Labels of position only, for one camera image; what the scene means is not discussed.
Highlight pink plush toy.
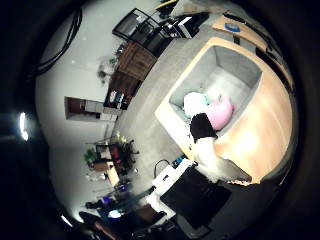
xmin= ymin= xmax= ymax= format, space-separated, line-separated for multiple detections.
xmin=204 ymin=96 xmax=235 ymax=132

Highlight white and teal plush toy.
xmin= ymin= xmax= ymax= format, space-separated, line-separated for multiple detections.
xmin=182 ymin=91 xmax=212 ymax=118

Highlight white control box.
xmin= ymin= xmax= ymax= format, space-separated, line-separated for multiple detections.
xmin=146 ymin=158 xmax=194 ymax=218

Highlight brown wooden cabinet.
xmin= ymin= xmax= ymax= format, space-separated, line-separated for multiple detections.
xmin=103 ymin=40 xmax=158 ymax=109

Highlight low shelf with boxes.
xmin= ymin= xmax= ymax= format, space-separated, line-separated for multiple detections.
xmin=64 ymin=96 xmax=123 ymax=123

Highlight blue round sticker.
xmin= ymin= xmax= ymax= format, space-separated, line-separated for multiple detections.
xmin=223 ymin=21 xmax=242 ymax=34

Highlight black robot mount plate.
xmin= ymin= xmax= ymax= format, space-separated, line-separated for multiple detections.
xmin=159 ymin=166 xmax=233 ymax=231

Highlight black wire cart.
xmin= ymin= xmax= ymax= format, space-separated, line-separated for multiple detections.
xmin=112 ymin=8 xmax=161 ymax=43

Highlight black hanging cables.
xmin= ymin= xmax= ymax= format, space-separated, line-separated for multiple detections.
xmin=34 ymin=8 xmax=84 ymax=76

